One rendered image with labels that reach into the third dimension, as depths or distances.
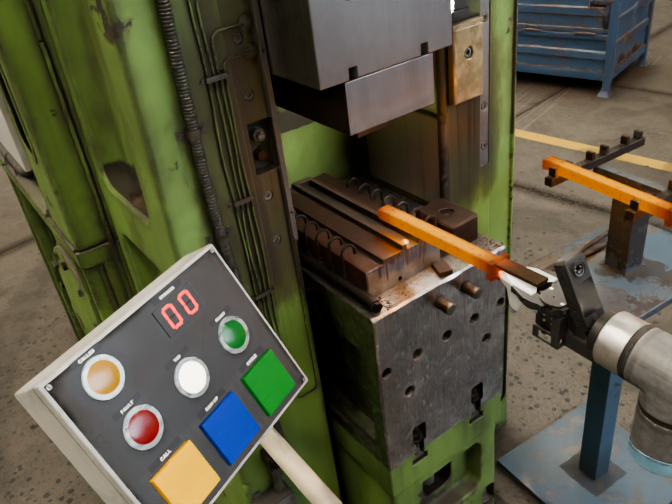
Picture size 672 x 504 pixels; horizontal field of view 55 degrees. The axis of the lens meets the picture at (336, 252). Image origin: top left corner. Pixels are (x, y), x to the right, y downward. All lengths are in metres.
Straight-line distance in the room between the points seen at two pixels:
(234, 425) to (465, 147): 0.89
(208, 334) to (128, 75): 0.42
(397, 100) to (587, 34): 3.77
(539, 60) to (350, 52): 4.06
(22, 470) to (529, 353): 1.86
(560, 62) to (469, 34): 3.61
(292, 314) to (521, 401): 1.18
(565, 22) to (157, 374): 4.37
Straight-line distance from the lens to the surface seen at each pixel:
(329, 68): 1.09
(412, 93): 1.22
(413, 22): 1.19
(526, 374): 2.50
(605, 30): 4.88
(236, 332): 1.01
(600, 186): 1.48
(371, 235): 1.39
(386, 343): 1.33
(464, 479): 1.97
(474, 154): 1.61
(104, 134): 1.50
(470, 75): 1.50
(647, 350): 1.01
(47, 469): 2.56
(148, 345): 0.93
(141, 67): 1.10
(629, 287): 1.63
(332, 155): 1.76
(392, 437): 1.51
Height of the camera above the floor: 1.71
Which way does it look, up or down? 32 degrees down
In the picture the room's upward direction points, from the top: 8 degrees counter-clockwise
